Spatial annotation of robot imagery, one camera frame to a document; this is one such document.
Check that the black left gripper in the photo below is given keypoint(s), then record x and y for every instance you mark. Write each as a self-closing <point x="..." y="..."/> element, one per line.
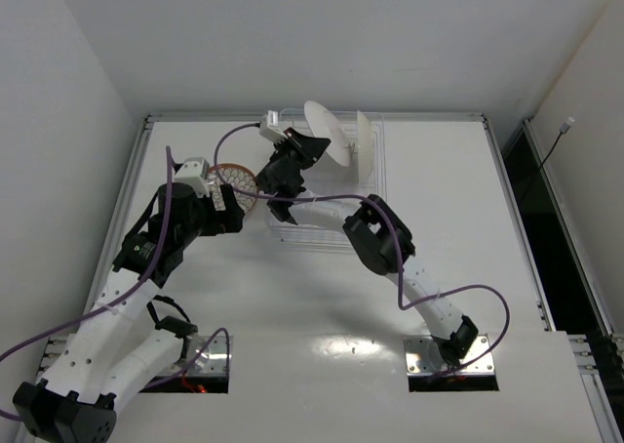
<point x="220" y="209"/>

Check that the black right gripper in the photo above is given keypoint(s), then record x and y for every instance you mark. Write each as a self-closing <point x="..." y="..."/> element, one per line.
<point x="293" y="145"/>

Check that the sunburst pattern plate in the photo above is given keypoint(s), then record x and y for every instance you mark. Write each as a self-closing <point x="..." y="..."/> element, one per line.
<point x="323" y="124"/>

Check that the large flower pattern plate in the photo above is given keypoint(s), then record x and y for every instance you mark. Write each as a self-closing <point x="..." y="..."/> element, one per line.
<point x="365" y="148"/>

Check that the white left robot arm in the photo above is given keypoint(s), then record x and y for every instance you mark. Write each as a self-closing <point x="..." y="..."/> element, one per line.
<point x="78" y="398"/>

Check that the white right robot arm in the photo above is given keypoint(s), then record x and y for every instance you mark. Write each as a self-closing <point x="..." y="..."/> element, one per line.
<point x="381" y="241"/>

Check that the small flower pattern plate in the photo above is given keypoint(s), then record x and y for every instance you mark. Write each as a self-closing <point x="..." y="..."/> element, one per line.
<point x="238" y="176"/>

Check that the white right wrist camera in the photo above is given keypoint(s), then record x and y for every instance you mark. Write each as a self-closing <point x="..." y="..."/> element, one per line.
<point x="269" y="127"/>

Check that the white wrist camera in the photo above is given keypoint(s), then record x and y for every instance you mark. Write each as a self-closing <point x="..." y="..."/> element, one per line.
<point x="269" y="127"/>
<point x="195" y="173"/>

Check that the white wire dish rack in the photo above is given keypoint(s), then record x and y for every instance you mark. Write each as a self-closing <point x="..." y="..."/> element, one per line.
<point x="320" y="224"/>

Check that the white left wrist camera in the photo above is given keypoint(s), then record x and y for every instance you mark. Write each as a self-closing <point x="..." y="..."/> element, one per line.
<point x="195" y="173"/>

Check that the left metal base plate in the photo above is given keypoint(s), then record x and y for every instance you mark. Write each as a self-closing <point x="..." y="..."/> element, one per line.
<point x="213" y="358"/>

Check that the metal base plate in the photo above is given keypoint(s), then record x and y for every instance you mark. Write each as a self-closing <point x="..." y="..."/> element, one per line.
<point x="213" y="358"/>
<point x="423" y="358"/>

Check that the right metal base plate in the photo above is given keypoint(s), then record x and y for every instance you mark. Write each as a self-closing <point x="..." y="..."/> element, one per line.
<point x="423" y="358"/>

